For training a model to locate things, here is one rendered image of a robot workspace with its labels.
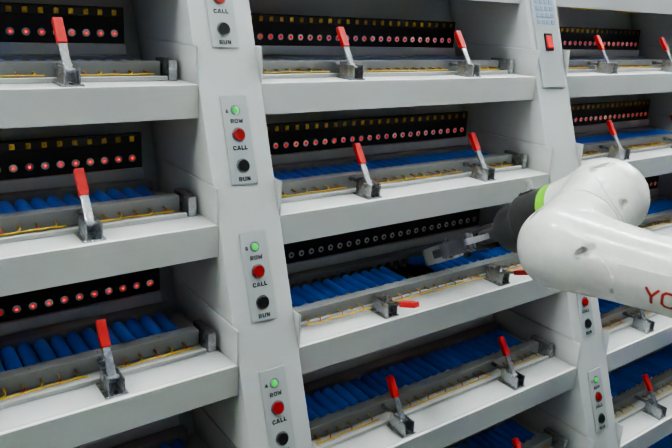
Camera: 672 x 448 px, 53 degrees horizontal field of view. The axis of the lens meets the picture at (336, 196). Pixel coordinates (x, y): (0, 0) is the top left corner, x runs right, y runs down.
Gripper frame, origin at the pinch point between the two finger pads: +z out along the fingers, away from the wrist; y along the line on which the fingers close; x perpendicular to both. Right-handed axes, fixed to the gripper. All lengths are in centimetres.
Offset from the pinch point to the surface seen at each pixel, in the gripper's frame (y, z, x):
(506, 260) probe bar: -14.8, -0.2, 4.1
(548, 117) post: -27.2, -10.2, -20.3
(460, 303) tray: 2.9, -3.8, 9.2
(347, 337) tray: 26.7, -4.0, 9.3
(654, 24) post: -95, -2, -47
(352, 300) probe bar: 21.8, -0.5, 4.2
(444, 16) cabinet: -23, 4, -50
